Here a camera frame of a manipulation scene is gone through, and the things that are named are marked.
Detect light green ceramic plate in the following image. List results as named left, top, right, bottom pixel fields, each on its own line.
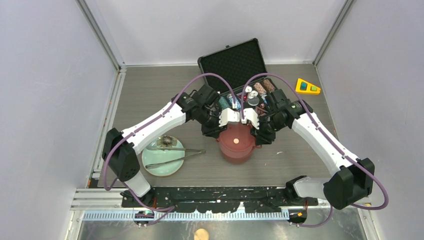
left=141, top=135, right=185, bottom=177

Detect metal tongs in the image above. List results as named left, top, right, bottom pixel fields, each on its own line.
left=144, top=147, right=206, bottom=169

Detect black spiky sea cucumber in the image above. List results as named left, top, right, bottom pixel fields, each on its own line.
left=156, top=135, right=178, bottom=148

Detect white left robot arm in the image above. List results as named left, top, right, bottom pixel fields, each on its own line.
left=101, top=85, right=241, bottom=207

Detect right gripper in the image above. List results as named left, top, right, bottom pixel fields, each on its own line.
left=249, top=114, right=286, bottom=145

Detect red lunch box with food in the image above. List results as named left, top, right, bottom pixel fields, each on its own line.
left=216, top=123, right=263, bottom=157

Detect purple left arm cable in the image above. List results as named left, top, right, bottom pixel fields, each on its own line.
left=100, top=72, right=238, bottom=227

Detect black poker chip case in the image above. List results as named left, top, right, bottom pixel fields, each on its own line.
left=197, top=38, right=278, bottom=116

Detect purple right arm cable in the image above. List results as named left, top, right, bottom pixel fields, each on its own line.
left=240, top=72, right=390, bottom=228

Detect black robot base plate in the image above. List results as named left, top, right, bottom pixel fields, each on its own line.
left=140, top=186, right=319, bottom=214

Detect round beige object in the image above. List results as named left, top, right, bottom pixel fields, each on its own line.
left=193, top=228, right=210, bottom=240

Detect red steel-lined lunch box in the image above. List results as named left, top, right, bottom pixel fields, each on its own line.
left=220, top=145, right=256, bottom=165

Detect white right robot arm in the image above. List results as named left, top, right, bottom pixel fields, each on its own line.
left=251, top=89, right=377, bottom=210

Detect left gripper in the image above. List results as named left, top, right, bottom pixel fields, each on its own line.
left=198, top=106, right=228, bottom=139

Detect yellow triangular toy block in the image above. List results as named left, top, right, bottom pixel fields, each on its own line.
left=295, top=78, right=321, bottom=95

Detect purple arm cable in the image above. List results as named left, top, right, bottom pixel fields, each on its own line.
left=100, top=72, right=238, bottom=227
left=240, top=72, right=390, bottom=228

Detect red lunch box lid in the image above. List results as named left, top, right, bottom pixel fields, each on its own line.
left=218, top=123, right=256, bottom=152

